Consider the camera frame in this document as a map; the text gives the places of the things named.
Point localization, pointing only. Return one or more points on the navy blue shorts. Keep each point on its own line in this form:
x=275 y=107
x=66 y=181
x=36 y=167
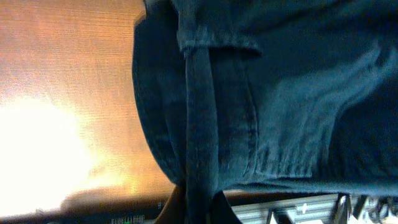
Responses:
x=275 y=96

